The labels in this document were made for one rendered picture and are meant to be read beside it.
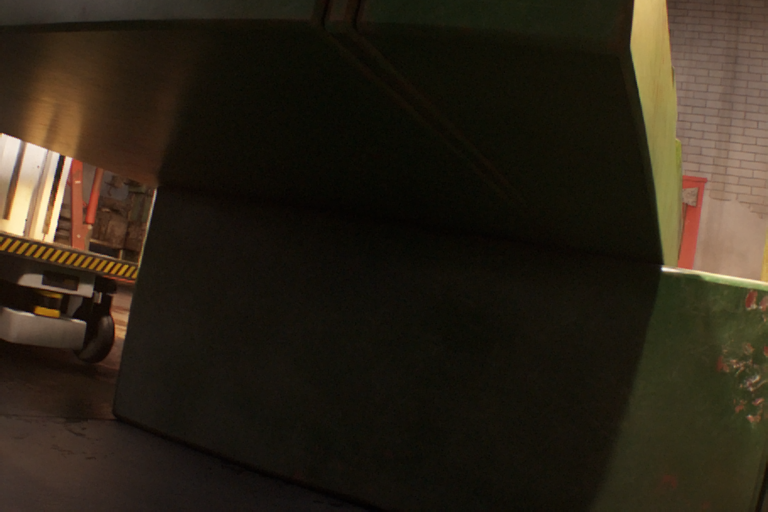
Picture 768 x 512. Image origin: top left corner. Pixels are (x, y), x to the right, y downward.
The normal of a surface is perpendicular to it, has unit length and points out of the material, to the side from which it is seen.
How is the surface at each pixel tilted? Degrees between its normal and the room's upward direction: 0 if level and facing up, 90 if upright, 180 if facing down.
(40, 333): 90
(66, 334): 90
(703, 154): 90
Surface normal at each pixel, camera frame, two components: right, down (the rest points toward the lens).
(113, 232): 0.75, 0.10
